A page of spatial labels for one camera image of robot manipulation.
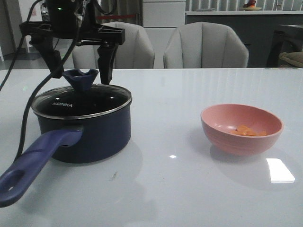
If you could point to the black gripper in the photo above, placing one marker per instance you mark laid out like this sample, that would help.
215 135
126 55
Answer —
65 18

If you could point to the glass lid blue knob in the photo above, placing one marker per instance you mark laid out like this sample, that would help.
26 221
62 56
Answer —
82 99

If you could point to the pink bowl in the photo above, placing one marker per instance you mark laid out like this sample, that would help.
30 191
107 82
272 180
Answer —
219 120

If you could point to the orange ham slices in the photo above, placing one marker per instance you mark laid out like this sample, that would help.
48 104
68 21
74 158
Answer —
243 130

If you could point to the red barrier belt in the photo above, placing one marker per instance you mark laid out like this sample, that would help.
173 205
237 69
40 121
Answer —
117 16

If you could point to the left beige chair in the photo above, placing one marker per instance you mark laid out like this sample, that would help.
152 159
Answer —
135 53

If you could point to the beige chair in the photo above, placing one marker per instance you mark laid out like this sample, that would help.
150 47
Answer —
205 45
135 53

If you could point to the dark blue saucepan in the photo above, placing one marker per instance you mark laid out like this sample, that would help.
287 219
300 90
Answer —
70 141

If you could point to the white drawer cabinet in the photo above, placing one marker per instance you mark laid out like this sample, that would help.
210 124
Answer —
160 18

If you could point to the right beige chair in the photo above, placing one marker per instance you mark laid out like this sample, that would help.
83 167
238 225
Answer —
205 45

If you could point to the fruit plate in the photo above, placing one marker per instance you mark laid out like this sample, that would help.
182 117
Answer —
250 6

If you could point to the olive cushion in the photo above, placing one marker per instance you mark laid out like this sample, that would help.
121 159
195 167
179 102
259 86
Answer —
292 59

